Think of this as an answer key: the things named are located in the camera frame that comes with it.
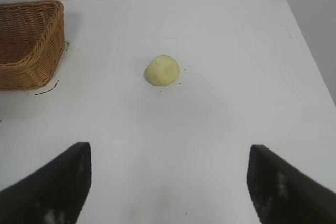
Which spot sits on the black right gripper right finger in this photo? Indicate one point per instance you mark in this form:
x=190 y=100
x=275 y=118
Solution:
x=283 y=192

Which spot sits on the pale yellow round fruit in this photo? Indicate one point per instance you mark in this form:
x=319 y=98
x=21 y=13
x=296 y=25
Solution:
x=162 y=73

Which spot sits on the brown woven wicker basket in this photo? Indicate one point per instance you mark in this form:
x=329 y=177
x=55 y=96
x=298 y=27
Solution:
x=31 y=51

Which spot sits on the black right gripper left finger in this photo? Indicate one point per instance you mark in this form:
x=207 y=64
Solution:
x=50 y=187

